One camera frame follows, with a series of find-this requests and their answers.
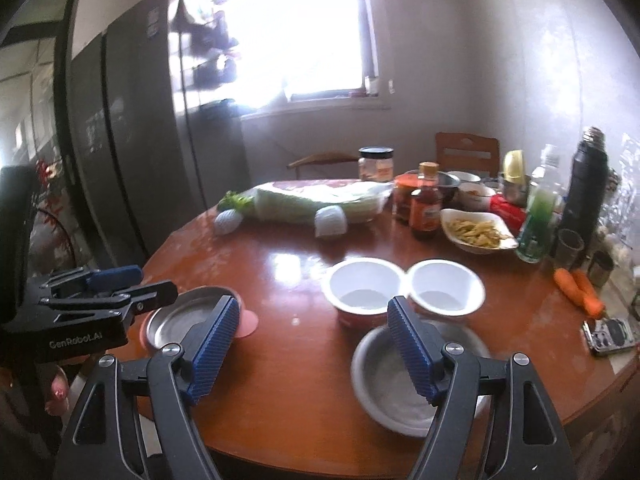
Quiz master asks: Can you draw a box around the carrot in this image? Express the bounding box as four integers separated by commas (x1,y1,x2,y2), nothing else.
554,268,588,307
572,270,606,318

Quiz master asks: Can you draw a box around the grey refrigerator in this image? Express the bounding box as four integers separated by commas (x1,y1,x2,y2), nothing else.
65,0,251,271

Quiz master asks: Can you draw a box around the green leaf lettuce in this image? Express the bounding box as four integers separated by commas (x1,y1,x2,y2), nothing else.
217,190,256,213

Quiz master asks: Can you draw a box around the napa cabbage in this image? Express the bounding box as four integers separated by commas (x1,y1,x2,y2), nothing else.
252,180,393,224

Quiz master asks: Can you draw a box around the small steel cup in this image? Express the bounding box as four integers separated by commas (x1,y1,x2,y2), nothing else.
587,251,615,288

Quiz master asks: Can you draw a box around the stainless steel bowl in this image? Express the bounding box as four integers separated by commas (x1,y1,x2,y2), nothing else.
350,321,493,436

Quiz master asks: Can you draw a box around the brown sauce bottle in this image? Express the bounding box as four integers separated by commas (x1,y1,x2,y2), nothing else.
409,161,443,240

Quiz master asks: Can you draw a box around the person's left hand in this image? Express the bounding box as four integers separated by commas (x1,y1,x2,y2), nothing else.
44,365,71,416

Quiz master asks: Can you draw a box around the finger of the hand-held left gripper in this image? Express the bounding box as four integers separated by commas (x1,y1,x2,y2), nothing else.
40,281,179,319
47,265,144,297

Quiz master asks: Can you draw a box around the clear plastic bag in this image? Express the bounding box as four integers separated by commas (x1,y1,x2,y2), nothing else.
600,135,640,261

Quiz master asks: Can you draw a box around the wooden chair with curved rail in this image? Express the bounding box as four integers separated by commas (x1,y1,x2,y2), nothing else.
287,152,361,178

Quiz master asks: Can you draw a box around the green liquid plastic bottle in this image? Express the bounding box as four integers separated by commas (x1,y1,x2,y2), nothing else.
516,144,563,264

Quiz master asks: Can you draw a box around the dark flat device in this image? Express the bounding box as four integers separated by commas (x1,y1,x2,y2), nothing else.
581,317,639,357

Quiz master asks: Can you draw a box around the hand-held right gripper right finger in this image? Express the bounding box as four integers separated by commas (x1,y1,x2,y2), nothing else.
388,296,575,480

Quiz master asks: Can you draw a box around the red hanging decoration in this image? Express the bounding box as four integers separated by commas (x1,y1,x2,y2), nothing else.
35,157,68,233

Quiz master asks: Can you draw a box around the round steel pan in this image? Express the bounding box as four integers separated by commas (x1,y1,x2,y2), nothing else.
145,286,243,351

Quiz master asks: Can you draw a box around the window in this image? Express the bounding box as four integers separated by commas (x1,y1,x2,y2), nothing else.
200,0,396,106

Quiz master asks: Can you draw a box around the white dish of food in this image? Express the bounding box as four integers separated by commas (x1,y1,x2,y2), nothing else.
440,208,519,255

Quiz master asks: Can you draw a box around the clear glass cup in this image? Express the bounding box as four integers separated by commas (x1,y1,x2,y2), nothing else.
552,229,585,271

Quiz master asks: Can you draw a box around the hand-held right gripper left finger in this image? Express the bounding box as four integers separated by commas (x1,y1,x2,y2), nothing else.
52,296,242,480

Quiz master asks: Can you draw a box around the wooden chair with slotted back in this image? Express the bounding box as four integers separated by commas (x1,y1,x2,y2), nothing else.
435,132,501,177

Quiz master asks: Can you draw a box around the yellow plastic cup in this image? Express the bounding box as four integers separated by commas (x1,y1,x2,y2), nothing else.
502,150,526,183

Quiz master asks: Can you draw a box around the jar with black lid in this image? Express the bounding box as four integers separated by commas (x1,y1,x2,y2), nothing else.
358,146,395,183

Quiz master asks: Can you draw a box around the fruit in white foam net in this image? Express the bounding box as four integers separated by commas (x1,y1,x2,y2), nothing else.
313,204,348,239
215,208,244,237

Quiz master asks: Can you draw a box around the red and white bowl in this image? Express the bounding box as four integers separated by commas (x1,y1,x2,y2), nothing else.
407,259,486,317
321,257,407,330

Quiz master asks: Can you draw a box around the red packet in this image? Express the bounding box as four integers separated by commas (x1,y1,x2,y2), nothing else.
489,194,528,233

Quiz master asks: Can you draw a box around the black thermos flask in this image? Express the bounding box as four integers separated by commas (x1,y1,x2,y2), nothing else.
557,126,610,256

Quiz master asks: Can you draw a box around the red-lidded sauce jar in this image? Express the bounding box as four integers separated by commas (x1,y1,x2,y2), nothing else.
392,172,426,223

